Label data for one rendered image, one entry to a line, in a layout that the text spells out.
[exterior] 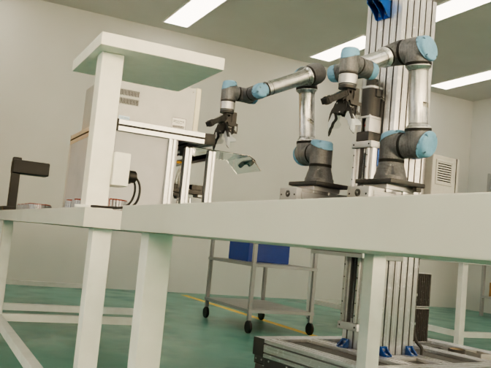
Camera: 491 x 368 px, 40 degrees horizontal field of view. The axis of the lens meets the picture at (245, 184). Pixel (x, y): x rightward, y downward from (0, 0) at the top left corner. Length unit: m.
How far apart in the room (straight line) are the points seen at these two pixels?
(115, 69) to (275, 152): 7.35
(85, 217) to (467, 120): 9.87
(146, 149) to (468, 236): 2.14
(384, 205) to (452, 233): 0.09
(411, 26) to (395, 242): 2.97
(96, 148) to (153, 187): 0.81
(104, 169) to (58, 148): 6.34
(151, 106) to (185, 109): 0.15
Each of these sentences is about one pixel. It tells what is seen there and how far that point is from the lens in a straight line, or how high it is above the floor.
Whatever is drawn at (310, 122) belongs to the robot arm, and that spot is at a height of 1.37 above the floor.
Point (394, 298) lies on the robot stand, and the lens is 3.35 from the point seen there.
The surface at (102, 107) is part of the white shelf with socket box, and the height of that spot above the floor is 1.02.
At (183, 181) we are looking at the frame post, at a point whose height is 0.91.
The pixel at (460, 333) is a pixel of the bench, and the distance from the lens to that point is 5.21.
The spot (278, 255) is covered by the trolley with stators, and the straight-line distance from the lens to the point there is 5.81.
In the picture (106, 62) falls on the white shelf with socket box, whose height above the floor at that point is 1.14.
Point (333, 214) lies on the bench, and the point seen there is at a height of 0.73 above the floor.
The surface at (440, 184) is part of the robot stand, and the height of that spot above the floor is 1.08.
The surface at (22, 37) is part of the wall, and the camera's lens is 8.30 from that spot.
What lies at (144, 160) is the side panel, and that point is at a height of 0.97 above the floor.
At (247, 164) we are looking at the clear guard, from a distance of 2.89.
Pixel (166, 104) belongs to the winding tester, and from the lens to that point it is 2.77.
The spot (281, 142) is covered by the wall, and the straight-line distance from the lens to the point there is 9.18.
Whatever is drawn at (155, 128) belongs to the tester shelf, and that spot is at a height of 1.10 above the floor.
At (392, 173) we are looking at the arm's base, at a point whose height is 1.07.
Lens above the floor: 0.69
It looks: 5 degrees up
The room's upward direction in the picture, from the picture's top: 5 degrees clockwise
